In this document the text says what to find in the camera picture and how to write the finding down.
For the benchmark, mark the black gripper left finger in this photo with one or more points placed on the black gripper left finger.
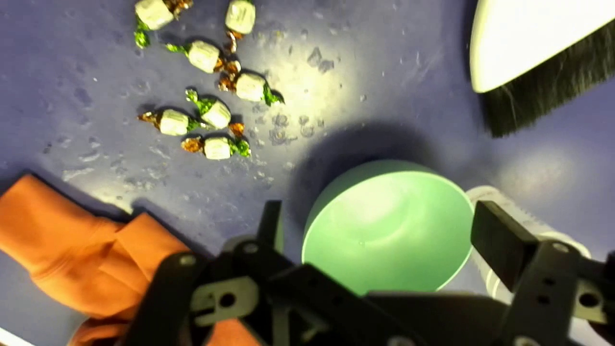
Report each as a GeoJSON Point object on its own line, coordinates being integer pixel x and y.
{"type": "Point", "coordinates": [212, 301]}

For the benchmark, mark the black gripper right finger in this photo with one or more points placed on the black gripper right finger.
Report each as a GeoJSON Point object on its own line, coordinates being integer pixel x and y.
{"type": "Point", "coordinates": [550, 295]}

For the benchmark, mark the orange cloth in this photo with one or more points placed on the orange cloth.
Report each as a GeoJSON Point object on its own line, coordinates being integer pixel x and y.
{"type": "Point", "coordinates": [64, 243]}

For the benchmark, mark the green white candy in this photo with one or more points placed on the green white candy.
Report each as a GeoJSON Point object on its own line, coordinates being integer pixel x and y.
{"type": "Point", "coordinates": [173, 122]}
{"type": "Point", "coordinates": [215, 115]}
{"type": "Point", "coordinates": [250, 86]}
{"type": "Point", "coordinates": [154, 13]}
{"type": "Point", "coordinates": [204, 57]}
{"type": "Point", "coordinates": [217, 149]}
{"type": "Point", "coordinates": [240, 18]}

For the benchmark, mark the teal green bowl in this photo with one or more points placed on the teal green bowl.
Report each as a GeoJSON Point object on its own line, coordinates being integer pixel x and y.
{"type": "Point", "coordinates": [384, 232]}

